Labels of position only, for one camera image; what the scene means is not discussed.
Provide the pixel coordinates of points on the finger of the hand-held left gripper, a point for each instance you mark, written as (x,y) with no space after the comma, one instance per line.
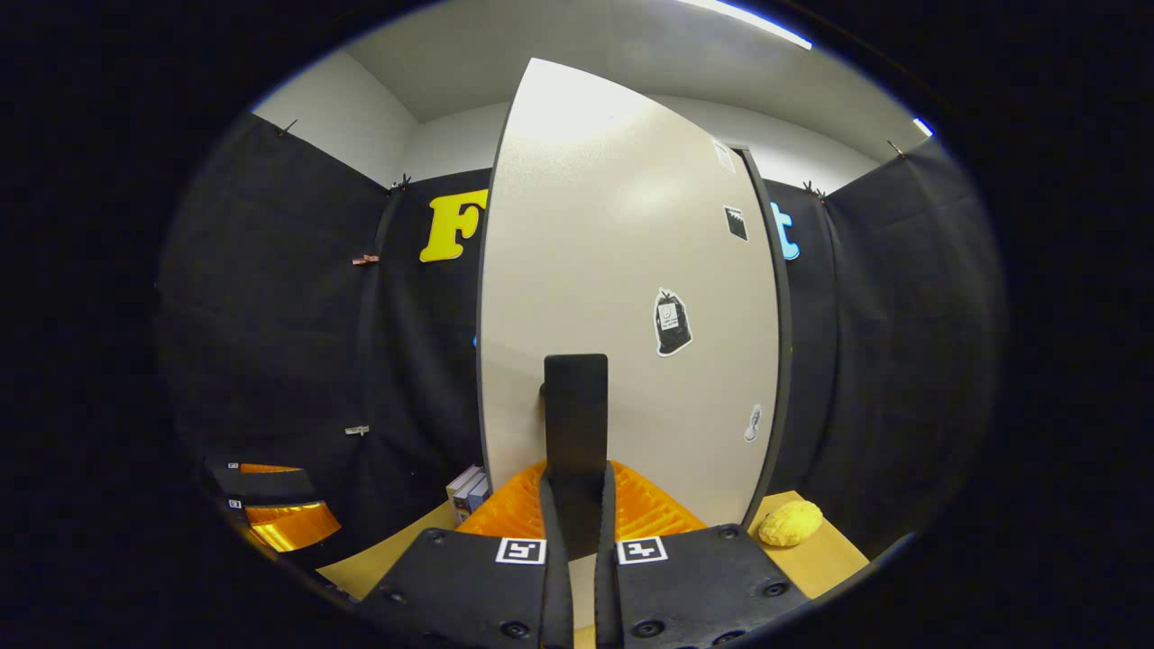
(288,527)
(266,487)

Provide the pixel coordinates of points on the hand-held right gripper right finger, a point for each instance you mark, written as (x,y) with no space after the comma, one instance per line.
(606,586)

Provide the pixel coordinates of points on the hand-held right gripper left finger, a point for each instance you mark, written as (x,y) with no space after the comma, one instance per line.
(557,586)

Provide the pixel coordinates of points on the beige cabinet door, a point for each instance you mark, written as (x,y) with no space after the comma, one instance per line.
(586,225)

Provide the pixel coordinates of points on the cream book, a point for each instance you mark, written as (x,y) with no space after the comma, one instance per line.
(453,491)

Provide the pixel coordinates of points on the black backdrop cloth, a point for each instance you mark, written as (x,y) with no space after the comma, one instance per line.
(270,315)

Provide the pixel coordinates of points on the yellow lumpy object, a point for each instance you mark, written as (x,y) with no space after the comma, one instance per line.
(792,525)

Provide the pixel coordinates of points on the black binder clip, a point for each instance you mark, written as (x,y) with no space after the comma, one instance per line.
(401,182)
(814,189)
(287,128)
(895,149)

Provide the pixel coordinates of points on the small ceiling light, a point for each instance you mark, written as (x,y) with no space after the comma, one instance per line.
(923,127)

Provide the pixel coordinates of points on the long ceiling light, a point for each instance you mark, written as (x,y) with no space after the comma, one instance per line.
(757,20)

